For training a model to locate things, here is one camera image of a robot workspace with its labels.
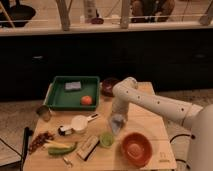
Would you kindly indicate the person behind window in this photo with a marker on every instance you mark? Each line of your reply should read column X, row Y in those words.
column 144, row 11

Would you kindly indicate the dark red bowl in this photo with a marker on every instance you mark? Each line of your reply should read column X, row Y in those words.
column 107, row 86

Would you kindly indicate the small metal cup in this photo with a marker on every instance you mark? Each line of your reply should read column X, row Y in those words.
column 44, row 113

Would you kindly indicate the green plastic tray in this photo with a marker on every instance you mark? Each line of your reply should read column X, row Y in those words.
column 59, row 98

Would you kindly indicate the black white small bottle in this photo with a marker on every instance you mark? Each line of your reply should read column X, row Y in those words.
column 65, row 130

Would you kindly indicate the small metal clip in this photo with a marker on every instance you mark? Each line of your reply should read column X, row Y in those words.
column 67, row 161

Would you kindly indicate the dark round chair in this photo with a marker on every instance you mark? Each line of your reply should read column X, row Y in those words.
column 19, row 14

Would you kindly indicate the white measuring cup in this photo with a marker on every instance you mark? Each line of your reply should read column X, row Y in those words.
column 79, row 123

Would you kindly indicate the orange tomato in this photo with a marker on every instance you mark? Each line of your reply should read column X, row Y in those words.
column 86, row 100

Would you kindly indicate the dark object on ledge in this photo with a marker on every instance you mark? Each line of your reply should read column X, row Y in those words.
column 97, row 19

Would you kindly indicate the yellow banana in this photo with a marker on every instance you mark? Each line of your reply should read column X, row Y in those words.
column 56, row 144

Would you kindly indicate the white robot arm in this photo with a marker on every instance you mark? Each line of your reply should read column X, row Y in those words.
column 197, row 119

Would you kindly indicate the green pepper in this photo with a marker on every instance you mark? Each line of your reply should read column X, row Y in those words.
column 55, row 150

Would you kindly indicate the orange red bowl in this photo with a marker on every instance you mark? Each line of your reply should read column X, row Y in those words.
column 136, row 149

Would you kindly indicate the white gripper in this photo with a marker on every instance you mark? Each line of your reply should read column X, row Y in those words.
column 119, row 115

